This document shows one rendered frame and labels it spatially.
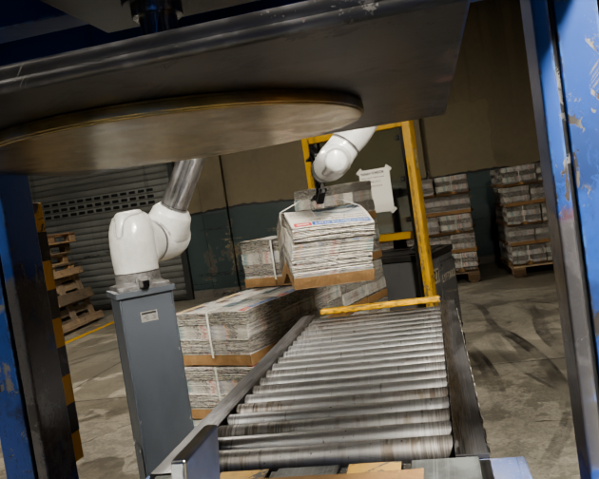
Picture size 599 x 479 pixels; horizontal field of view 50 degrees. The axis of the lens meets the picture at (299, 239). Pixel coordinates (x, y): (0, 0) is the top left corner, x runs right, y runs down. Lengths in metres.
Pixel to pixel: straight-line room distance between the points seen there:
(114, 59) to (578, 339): 0.70
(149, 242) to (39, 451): 1.29
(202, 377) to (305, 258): 0.84
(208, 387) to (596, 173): 2.14
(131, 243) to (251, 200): 7.63
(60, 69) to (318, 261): 1.85
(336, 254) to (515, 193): 5.78
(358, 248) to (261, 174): 7.64
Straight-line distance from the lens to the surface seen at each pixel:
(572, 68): 0.92
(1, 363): 1.14
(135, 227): 2.30
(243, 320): 2.59
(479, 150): 9.54
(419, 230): 4.00
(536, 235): 7.94
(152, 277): 2.32
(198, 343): 2.76
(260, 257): 3.18
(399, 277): 4.26
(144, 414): 2.35
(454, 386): 1.38
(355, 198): 3.60
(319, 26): 0.36
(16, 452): 1.17
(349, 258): 2.23
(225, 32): 0.38
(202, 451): 0.21
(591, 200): 0.91
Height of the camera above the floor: 1.21
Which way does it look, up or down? 3 degrees down
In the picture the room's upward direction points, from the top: 8 degrees counter-clockwise
